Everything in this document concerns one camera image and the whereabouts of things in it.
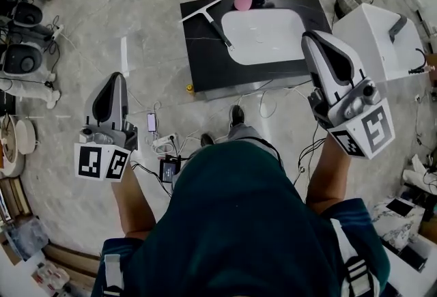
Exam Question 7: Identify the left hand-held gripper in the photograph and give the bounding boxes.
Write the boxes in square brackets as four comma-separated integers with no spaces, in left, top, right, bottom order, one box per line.
[74,72,139,183]

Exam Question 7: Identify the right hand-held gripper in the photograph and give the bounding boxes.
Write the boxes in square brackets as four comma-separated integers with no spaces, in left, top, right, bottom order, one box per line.
[300,30,396,160]

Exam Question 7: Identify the white and green squeegee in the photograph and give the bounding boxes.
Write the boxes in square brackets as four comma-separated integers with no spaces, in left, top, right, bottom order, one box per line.
[178,0,236,50]

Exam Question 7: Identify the person's left forearm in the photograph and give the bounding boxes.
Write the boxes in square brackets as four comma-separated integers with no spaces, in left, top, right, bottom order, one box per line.
[111,162,158,238]

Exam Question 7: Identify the person's right forearm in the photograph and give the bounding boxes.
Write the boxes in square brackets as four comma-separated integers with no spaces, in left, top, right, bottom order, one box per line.
[305,133,352,214]

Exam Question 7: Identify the white cabinet box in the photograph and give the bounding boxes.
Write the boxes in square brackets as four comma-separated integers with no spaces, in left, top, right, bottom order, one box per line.
[333,3,427,85]

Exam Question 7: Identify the grey woven basket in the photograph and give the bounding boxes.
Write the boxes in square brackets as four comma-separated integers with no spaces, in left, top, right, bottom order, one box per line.
[336,0,373,18]

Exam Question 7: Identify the white sink basin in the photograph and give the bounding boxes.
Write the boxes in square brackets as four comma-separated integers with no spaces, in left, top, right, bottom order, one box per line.
[221,8,307,66]

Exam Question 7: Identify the round beige stool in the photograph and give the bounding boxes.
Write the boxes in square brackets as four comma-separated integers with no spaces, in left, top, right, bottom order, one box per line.
[15,119,38,155]

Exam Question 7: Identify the black curved tap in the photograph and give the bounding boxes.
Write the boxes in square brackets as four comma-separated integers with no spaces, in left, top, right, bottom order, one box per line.
[408,48,428,75]

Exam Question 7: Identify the black device with screen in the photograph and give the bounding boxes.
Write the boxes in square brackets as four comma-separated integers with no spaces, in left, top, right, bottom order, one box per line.
[159,154,182,184]

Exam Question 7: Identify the white robot with black head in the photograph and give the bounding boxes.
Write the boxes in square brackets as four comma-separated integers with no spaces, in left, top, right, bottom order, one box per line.
[6,1,45,37]
[0,44,61,109]

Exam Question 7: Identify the large round beige drum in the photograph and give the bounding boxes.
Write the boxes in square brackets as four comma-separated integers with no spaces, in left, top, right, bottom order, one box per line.
[0,114,27,177]

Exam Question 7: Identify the person's right black shoe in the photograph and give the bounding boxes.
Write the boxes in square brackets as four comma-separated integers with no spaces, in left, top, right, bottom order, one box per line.
[231,104,246,128]

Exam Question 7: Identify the black table with cabinet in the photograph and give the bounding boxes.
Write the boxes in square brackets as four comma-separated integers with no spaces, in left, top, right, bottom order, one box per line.
[180,0,333,101]

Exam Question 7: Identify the white robot limb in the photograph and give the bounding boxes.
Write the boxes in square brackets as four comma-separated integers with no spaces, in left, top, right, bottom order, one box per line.
[402,154,437,194]

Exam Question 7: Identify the grey marble slab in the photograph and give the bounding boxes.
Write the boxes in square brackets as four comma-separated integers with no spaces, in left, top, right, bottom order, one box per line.
[5,216,48,261]

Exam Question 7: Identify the stack of wooden planks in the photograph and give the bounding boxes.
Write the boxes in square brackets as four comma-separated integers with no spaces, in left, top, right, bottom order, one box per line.
[42,242,102,278]

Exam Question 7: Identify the marble pattern box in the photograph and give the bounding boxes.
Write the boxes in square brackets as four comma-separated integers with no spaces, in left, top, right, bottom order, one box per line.
[370,198,426,252]

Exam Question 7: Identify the person's dark green shirt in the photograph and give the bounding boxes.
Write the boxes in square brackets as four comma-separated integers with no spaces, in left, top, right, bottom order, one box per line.
[91,140,392,297]

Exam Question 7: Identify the clear plastic containers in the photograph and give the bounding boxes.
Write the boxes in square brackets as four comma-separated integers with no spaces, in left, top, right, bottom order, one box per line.
[33,261,71,293]

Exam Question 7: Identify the long white cable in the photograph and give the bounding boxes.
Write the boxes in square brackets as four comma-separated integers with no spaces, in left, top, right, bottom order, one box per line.
[184,87,308,153]

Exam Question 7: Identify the black cable bundle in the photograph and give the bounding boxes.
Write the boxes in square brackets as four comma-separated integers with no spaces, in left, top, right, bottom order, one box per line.
[293,137,327,184]

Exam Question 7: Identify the person's left shoulder strap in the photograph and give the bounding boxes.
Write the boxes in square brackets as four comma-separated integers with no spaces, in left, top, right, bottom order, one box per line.
[102,253,124,297]

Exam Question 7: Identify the person's shoulder strap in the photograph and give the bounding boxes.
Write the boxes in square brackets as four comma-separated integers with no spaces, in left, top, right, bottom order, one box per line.
[102,253,124,297]
[329,218,380,297]

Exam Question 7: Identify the person's right shoulder strap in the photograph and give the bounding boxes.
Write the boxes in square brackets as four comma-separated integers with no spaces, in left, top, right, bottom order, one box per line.
[329,218,380,297]

